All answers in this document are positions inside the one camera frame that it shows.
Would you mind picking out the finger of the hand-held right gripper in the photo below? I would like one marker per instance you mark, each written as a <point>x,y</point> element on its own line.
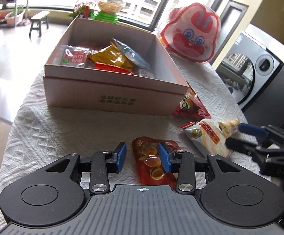
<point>240,145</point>
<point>251,129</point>

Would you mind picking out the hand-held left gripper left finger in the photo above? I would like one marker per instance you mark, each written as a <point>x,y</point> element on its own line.
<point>121,156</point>

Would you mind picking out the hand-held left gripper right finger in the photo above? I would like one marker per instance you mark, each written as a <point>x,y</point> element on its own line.
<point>164,156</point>

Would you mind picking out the pancake pastry snack packet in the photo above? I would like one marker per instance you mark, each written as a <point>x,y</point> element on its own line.
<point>147,156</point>

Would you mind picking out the white snack packet red label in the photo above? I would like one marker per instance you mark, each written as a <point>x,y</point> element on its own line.
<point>205,137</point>

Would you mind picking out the red snack packet black label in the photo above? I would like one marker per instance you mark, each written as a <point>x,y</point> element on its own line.
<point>198,110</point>

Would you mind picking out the cardboard box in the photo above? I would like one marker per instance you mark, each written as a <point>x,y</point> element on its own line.
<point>107,95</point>

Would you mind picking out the clear snack packet white label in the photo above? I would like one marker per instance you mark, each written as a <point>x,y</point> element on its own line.
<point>144,73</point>

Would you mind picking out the plain red snack packet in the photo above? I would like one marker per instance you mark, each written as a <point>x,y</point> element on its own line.
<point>107,67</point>

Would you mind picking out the blue grey snack packet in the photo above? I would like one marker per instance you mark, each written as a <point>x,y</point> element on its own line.
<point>134,57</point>

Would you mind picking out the yellow snack packet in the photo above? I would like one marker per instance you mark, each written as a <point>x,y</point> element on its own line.
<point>107,56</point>

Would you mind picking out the red snack packet green label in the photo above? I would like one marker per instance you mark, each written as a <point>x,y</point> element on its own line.
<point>74,56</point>

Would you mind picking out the silver washing machine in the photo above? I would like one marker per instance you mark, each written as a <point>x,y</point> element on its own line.
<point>262,61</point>

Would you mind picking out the white textured tablecloth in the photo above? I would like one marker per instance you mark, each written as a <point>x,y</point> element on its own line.
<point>58,127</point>

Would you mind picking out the red rabbit face bag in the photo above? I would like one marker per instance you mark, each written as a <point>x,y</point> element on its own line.
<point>193,29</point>

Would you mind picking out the dark framed glass door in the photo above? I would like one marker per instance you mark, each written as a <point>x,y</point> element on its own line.
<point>232,12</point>

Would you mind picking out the green candy dispenser clear globe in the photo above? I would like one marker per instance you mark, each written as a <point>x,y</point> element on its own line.
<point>102,17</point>

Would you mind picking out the pink red flower bouquet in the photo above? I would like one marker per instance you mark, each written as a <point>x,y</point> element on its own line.
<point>83,7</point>

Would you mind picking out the small wooden stool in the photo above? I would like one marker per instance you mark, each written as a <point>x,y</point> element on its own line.
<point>39,18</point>

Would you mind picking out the pink potted plant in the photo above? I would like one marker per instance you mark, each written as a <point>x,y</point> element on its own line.
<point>14,17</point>

